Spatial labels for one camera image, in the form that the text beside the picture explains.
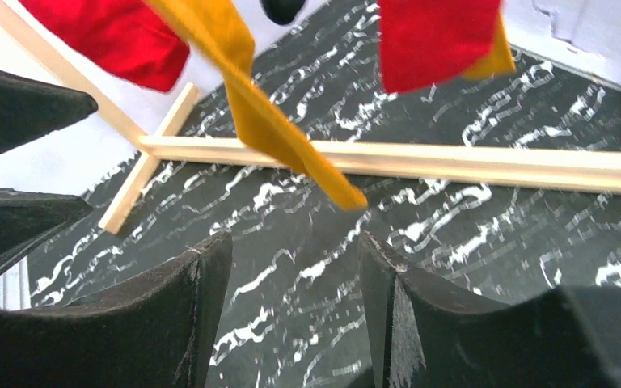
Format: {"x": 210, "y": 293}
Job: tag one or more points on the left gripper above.
{"x": 29, "y": 110}

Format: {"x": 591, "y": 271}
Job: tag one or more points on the red sock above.
{"x": 123, "y": 37}
{"x": 423, "y": 42}

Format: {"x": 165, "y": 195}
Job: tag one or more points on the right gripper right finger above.
{"x": 425, "y": 331}

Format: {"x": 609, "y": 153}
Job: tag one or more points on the left red sock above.
{"x": 123, "y": 37}

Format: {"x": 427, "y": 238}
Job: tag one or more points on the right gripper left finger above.
{"x": 156, "y": 329}

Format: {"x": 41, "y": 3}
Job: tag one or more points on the wooden clothes rack frame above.
{"x": 586, "y": 171}

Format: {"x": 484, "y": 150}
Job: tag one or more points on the black sock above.
{"x": 282, "y": 12}

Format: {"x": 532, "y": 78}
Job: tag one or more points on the mustard yellow sock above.
{"x": 220, "y": 34}

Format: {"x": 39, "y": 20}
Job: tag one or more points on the right red sock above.
{"x": 423, "y": 42}

